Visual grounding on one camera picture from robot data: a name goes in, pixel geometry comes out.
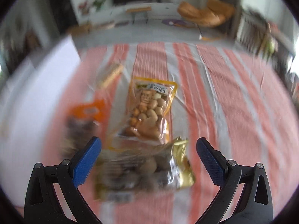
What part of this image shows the gold bag of brown snacks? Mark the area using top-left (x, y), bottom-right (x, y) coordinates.
top-left (94, 137), bottom-right (196, 203)

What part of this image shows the yellow peanut snack bag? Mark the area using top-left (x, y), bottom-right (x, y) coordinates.
top-left (115, 77), bottom-right (177, 145)

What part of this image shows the orange top dark snack bag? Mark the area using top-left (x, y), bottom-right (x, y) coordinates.
top-left (60, 100), bottom-right (105, 159)

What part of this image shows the white cardboard box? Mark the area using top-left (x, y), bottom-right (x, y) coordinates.
top-left (1, 36), bottom-right (81, 207)

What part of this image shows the striped orange white tablecloth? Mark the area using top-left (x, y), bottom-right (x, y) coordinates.
top-left (14, 41), bottom-right (298, 224)

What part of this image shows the wooden dining chair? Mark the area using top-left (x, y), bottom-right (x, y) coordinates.
top-left (235, 9), bottom-right (270, 56)

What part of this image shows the tall black shelf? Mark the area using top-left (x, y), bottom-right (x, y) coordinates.
top-left (49, 0), bottom-right (78, 34)

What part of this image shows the orange lounge chair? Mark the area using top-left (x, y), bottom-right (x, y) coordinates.
top-left (177, 0), bottom-right (236, 28)

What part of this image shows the red flower vase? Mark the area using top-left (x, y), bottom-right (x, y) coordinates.
top-left (78, 0), bottom-right (90, 16)

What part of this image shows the purple floor mat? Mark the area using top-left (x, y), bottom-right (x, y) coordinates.
top-left (162, 19), bottom-right (198, 28)

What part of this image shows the left green potted plant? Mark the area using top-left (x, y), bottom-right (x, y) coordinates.
top-left (92, 0), bottom-right (106, 11)

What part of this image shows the small wooden bench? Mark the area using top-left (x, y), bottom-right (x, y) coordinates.
top-left (126, 6), bottom-right (152, 24)

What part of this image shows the white tv cabinet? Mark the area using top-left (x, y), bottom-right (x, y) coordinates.
top-left (76, 3), bottom-right (181, 25)

